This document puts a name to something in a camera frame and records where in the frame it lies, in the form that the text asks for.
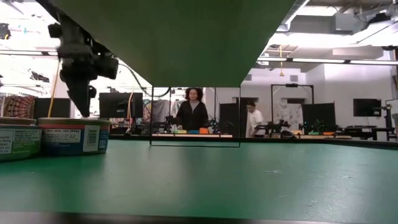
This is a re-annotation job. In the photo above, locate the yellow power cable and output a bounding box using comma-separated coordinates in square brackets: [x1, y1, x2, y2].
[47, 60, 62, 119]

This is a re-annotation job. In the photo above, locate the black panel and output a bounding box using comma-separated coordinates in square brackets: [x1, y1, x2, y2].
[219, 96, 249, 138]

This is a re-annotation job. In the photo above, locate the black table frame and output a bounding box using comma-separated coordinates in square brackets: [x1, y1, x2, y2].
[107, 133, 398, 151]

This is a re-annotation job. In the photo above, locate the blue label seafood can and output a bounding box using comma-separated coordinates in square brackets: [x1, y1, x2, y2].
[37, 117, 112, 157]

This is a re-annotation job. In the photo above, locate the green label seafood can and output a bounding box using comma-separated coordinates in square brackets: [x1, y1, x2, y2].
[0, 123, 43, 163]

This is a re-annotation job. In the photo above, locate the grey cloth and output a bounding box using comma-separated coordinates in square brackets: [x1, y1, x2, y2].
[151, 99, 180, 124]

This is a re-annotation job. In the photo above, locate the black ceiling camera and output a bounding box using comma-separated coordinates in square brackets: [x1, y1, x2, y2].
[0, 22, 12, 41]

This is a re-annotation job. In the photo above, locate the black monitor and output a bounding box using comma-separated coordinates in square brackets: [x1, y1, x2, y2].
[33, 97, 72, 121]
[353, 98, 382, 118]
[98, 91, 144, 119]

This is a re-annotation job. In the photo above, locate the black background table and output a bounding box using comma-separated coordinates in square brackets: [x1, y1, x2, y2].
[337, 125, 398, 141]

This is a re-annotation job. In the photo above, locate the thin yellow cable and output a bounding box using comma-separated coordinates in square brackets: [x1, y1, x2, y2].
[126, 91, 135, 121]

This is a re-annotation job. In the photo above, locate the pull-tab lid seafood can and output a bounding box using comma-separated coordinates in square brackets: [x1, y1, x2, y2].
[0, 116, 37, 126]

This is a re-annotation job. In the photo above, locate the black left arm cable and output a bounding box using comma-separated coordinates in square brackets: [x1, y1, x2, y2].
[119, 63, 172, 98]

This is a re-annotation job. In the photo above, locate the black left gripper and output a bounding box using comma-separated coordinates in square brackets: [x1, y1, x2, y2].
[48, 14, 119, 118]

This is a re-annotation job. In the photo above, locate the black frame stand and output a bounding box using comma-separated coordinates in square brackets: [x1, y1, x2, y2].
[270, 83, 315, 131]

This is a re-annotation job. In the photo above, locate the patterned cloth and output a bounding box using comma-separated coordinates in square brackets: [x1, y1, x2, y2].
[2, 94, 37, 119]

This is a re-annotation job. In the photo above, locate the white cloth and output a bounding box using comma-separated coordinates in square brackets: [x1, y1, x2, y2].
[264, 101, 303, 131]

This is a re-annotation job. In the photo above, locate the person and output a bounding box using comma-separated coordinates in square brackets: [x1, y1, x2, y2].
[175, 87, 210, 131]
[245, 101, 266, 138]

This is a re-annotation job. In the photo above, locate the black board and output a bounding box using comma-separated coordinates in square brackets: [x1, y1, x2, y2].
[302, 102, 337, 132]

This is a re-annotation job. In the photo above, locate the green table mat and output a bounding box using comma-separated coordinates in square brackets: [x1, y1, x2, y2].
[0, 139, 398, 222]

